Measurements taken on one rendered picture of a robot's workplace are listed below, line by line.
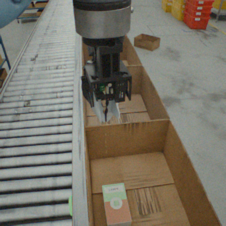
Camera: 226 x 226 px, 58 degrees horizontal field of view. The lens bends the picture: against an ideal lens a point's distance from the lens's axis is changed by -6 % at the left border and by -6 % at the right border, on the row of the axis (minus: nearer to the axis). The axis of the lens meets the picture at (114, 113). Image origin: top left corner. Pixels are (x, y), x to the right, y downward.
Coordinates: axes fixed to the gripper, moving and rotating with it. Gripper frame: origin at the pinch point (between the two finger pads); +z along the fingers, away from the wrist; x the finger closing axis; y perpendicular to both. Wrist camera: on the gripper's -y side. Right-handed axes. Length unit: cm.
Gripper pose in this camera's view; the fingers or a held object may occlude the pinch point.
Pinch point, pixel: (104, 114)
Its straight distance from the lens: 49.3
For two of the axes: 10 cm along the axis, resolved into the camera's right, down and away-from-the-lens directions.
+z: 0.1, 7.5, 6.6
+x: 9.7, -1.8, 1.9
